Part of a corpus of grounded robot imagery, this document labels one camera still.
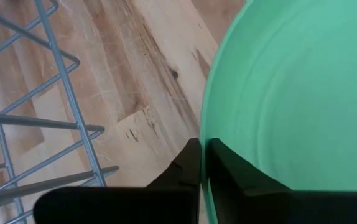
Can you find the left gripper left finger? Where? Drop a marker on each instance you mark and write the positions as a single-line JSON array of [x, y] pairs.
[[135, 205]]

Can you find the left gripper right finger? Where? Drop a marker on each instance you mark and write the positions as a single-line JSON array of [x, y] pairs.
[[275, 205]]

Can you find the light green plate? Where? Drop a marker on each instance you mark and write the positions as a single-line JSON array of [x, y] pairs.
[[290, 93]]

